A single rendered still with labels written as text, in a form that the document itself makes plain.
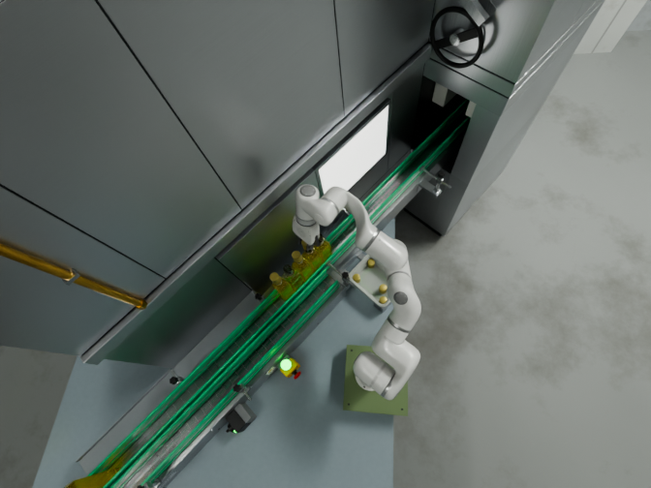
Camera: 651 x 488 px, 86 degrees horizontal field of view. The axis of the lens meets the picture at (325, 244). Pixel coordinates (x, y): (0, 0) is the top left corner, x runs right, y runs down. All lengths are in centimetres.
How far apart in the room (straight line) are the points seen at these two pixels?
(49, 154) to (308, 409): 129
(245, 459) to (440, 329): 140
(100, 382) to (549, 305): 259
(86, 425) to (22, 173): 145
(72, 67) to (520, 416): 249
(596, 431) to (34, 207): 269
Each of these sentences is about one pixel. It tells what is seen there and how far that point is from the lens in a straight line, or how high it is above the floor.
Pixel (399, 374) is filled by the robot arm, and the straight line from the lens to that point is 120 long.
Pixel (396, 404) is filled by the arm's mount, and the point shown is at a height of 84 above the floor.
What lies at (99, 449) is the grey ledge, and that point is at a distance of 186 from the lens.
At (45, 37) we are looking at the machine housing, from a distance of 74.
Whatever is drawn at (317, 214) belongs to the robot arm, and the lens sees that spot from 107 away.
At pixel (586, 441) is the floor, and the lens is 267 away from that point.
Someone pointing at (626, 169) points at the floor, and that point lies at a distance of 342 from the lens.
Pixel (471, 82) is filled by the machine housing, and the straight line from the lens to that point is 160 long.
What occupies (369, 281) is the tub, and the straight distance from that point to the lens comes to 168.
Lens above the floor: 238
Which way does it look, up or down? 66 degrees down
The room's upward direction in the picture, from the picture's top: 17 degrees counter-clockwise
